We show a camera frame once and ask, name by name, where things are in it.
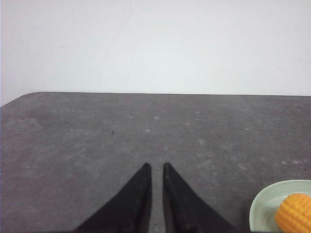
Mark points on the left gripper black left claw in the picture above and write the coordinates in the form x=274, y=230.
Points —
x=129, y=211

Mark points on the left gripper black right claw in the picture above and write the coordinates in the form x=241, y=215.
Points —
x=184, y=211

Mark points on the yellow corn cob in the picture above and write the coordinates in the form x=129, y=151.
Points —
x=294, y=214

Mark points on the light green plate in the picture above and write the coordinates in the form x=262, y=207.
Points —
x=265, y=204

